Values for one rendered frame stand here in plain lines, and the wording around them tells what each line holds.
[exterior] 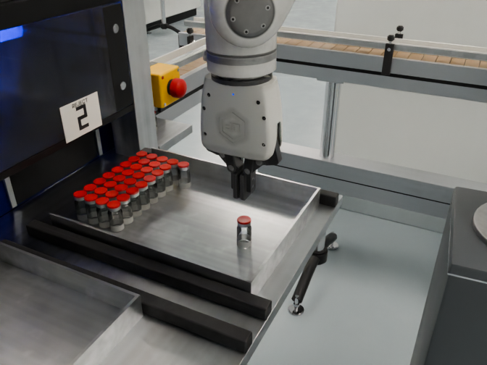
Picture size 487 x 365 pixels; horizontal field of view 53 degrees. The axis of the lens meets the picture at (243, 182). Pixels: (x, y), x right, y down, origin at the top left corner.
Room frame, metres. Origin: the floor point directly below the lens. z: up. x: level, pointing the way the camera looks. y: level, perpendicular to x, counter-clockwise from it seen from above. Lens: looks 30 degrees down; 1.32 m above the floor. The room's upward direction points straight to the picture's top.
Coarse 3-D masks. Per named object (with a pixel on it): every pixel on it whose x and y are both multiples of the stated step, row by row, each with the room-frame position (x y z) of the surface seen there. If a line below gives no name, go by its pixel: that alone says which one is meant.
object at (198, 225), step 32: (192, 160) 0.80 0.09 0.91; (192, 192) 0.73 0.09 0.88; (224, 192) 0.73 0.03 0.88; (256, 192) 0.73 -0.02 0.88; (288, 192) 0.71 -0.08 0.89; (64, 224) 0.60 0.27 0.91; (160, 224) 0.63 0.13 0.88; (192, 224) 0.63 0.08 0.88; (224, 224) 0.63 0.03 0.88; (256, 224) 0.63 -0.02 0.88; (288, 224) 0.63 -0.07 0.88; (160, 256) 0.52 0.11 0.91; (192, 256) 0.55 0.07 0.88; (224, 256) 0.55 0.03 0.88; (256, 256) 0.55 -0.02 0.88; (256, 288) 0.47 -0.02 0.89
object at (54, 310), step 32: (0, 256) 0.54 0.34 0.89; (32, 256) 0.51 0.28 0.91; (0, 288) 0.49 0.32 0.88; (32, 288) 0.49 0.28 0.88; (64, 288) 0.49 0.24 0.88; (96, 288) 0.46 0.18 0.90; (0, 320) 0.43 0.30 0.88; (32, 320) 0.43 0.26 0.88; (64, 320) 0.43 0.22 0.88; (96, 320) 0.43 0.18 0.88; (128, 320) 0.41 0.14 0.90; (0, 352) 0.38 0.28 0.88; (32, 352) 0.38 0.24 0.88; (64, 352) 0.38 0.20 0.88; (96, 352) 0.37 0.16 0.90
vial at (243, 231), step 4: (240, 224) 0.57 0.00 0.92; (248, 224) 0.57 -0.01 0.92; (236, 228) 0.58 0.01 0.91; (240, 228) 0.57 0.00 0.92; (244, 228) 0.57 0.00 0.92; (248, 228) 0.57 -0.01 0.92; (240, 232) 0.57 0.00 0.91; (244, 232) 0.57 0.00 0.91; (248, 232) 0.57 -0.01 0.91; (240, 236) 0.57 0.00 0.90; (244, 236) 0.57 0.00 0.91; (248, 236) 0.57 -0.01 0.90; (240, 240) 0.57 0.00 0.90; (244, 240) 0.57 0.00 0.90; (248, 240) 0.57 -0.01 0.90; (240, 244) 0.57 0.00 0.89; (244, 244) 0.57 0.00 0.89; (248, 244) 0.57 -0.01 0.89
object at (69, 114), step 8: (88, 96) 0.76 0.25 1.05; (96, 96) 0.78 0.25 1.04; (72, 104) 0.73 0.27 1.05; (80, 104) 0.74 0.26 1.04; (88, 104) 0.76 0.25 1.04; (96, 104) 0.77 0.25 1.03; (64, 112) 0.71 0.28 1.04; (72, 112) 0.72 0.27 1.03; (80, 112) 0.74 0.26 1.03; (88, 112) 0.75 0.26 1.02; (96, 112) 0.77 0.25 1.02; (64, 120) 0.71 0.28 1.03; (72, 120) 0.72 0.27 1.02; (88, 120) 0.75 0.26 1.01; (96, 120) 0.77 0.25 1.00; (64, 128) 0.70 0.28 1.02; (72, 128) 0.72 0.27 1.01; (88, 128) 0.75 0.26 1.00; (72, 136) 0.72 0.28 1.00
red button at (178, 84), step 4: (172, 80) 0.95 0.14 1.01; (176, 80) 0.95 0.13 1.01; (180, 80) 0.95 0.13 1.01; (184, 80) 0.96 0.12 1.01; (172, 84) 0.94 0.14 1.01; (176, 84) 0.94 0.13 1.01; (180, 84) 0.94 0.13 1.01; (184, 84) 0.95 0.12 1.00; (172, 88) 0.94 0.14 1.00; (176, 88) 0.94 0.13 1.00; (180, 88) 0.94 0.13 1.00; (184, 88) 0.95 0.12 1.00; (172, 92) 0.94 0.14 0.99; (176, 92) 0.94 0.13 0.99; (180, 92) 0.94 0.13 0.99; (184, 92) 0.95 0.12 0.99; (172, 96) 0.95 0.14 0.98; (176, 96) 0.94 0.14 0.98; (180, 96) 0.94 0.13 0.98
